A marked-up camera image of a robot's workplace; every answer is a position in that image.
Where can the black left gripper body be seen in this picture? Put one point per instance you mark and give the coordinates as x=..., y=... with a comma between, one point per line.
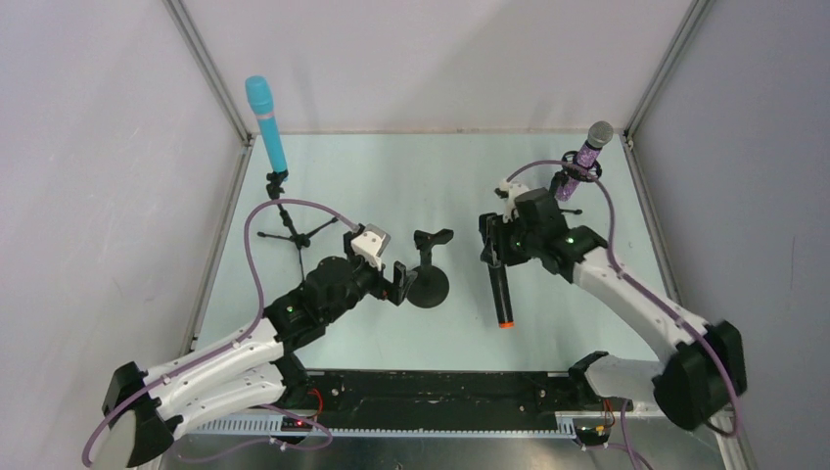
x=390, y=282

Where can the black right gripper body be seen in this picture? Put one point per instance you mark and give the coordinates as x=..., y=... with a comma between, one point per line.
x=491, y=239

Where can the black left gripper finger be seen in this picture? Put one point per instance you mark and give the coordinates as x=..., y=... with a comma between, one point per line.
x=402, y=276
x=396, y=295

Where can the black round-base mic stand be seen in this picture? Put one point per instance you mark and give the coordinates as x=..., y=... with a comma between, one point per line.
x=431, y=285

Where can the black microphone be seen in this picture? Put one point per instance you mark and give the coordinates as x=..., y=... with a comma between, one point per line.
x=501, y=295

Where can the black shock-mount tripod stand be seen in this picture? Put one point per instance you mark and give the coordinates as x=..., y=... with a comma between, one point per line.
x=511, y=177

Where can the black tripod mic stand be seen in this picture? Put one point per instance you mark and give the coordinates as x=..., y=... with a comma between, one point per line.
x=300, y=240

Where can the purple glitter microphone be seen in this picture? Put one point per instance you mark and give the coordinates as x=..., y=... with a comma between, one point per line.
x=582, y=163

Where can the blue toy microphone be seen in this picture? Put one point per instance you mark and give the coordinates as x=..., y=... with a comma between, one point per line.
x=260, y=99

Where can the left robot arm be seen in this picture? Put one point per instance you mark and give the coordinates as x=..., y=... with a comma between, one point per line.
x=255, y=366

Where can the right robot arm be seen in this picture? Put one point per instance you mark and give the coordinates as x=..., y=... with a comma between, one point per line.
x=699, y=368

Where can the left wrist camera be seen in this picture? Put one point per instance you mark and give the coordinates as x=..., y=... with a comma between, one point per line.
x=370, y=243

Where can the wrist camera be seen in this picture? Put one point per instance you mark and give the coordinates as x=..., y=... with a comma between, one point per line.
x=370, y=243
x=509, y=192

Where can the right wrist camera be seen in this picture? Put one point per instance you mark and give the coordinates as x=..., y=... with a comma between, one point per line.
x=509, y=192

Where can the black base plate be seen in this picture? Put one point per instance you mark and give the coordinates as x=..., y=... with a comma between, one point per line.
x=443, y=401

